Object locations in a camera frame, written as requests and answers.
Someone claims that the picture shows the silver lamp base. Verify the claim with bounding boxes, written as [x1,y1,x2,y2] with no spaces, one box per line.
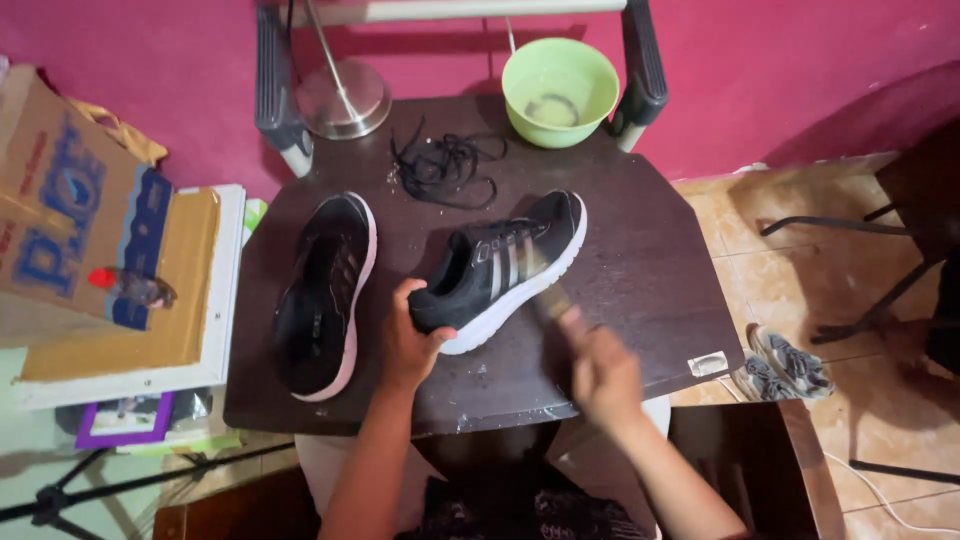
[294,0,393,141]

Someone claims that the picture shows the white framed board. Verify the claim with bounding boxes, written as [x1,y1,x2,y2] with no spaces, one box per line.
[10,184,247,412]

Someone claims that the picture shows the cleaning brush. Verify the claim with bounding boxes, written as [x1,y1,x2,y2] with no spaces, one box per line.
[529,279,577,328]

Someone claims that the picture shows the black striped sneaker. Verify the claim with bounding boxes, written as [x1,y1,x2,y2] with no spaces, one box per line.
[407,189,588,356]

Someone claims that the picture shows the red capped small bottle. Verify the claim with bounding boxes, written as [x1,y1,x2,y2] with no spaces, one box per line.
[87,267,178,310]

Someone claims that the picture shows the cardboard box with blue print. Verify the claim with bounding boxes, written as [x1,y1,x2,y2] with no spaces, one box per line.
[0,63,175,349]

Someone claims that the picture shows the white sticker label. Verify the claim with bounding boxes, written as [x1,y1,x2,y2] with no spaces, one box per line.
[687,350,730,378]

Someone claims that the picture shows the person's patterned dark clothing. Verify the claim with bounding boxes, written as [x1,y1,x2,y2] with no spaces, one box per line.
[397,457,661,540]

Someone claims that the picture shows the black tripod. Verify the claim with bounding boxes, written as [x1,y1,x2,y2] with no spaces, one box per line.
[0,441,297,540]

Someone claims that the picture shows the purple picture frame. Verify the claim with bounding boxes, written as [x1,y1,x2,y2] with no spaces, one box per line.
[75,391,176,450]

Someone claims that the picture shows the black shoelaces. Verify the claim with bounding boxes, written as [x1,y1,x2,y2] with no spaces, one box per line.
[389,117,510,212]

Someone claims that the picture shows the person's right hand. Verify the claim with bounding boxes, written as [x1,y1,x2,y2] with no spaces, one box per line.
[558,306,646,430]

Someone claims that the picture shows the grey sneaker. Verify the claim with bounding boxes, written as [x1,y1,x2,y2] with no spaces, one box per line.
[731,352,796,403]
[748,324,836,399]

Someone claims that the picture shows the black metal chair frame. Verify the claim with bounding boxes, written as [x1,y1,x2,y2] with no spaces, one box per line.
[759,120,960,376]

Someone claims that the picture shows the black sneaker without laces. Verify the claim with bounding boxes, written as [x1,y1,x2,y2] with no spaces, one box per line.
[271,192,378,403]

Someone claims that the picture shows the white cable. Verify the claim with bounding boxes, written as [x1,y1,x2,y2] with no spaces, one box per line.
[716,377,960,535]

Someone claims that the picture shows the walker frame with grey grips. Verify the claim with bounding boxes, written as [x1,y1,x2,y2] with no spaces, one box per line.
[253,0,670,178]

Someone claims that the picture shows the green plastic bowl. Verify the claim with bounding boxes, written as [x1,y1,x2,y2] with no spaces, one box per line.
[501,37,621,150]

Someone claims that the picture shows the person's left hand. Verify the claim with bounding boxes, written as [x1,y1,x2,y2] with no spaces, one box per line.
[381,278,459,392]

